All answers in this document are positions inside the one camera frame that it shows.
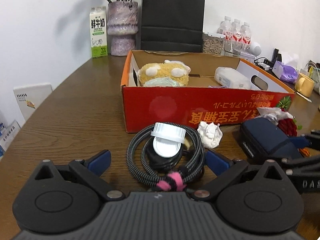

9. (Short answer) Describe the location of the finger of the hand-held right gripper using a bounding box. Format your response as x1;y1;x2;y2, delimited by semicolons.
281;155;320;178
287;131;320;152

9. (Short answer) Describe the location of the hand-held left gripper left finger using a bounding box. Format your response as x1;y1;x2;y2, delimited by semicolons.
34;149;126;201

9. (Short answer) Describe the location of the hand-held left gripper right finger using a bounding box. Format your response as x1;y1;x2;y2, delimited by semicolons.
191;149;285;202

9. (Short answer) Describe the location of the red rose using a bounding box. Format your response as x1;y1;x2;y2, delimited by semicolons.
256;106;310;155

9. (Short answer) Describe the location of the grey braided cable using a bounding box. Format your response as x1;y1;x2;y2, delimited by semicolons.
126;122;205;192

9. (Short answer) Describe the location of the dark blue zip case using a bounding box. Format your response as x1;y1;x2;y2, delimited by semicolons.
239;117;304;165

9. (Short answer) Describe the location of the white flip-top cap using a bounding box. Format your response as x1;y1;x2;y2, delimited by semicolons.
150;122;187;158

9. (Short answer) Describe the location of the red cardboard box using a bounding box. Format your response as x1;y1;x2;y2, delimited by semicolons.
120;50;296;133

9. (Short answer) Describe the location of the clear cotton swab box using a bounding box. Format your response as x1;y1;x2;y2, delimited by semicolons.
214;67;251;90

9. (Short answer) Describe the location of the pale green face mask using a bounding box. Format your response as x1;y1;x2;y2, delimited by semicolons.
144;77;180;87

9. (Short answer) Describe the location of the yellow white sheep plush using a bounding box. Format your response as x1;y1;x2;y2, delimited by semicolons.
138;60;192;87

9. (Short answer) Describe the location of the wooden desktop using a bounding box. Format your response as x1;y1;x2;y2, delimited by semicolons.
0;54;320;240

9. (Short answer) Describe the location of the white crumpled tissue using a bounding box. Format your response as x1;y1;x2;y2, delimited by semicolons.
197;121;223;149

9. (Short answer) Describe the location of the white thin stick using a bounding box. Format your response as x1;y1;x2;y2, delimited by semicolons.
296;92;312;103

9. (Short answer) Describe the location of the yellow mug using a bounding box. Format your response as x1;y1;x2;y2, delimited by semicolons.
294;73;315;98

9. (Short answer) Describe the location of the purple tissue pack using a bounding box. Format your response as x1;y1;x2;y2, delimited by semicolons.
272;52;299;84

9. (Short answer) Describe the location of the black small device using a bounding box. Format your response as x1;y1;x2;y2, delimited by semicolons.
271;48;282;63

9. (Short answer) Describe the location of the white printed box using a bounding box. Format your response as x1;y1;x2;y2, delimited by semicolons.
0;120;22;153

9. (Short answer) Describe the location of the white printed tin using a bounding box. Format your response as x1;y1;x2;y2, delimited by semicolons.
240;51;255;63

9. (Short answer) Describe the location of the white round device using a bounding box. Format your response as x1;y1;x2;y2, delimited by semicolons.
249;42;262;57

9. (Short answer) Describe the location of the blue printed box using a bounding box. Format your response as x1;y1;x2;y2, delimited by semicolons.
0;122;5;160

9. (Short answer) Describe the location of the clear drinking glass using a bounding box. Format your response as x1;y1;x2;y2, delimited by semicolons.
224;39;242;57

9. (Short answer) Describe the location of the clear seed container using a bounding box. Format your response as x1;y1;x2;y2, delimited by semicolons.
202;32;225;55

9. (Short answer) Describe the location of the red label water bottle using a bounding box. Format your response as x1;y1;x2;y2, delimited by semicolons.
231;19;242;43
217;16;233;40
239;22;252;45

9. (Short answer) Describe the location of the green white milk carton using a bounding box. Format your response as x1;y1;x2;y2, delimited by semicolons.
89;6;109;58

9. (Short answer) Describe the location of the purple mottled vase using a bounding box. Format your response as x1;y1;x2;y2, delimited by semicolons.
107;1;139;57

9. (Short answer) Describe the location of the black paper bag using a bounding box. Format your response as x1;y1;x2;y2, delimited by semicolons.
140;0;206;53

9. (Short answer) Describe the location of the white charger with cables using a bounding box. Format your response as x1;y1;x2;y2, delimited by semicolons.
254;56;275;71

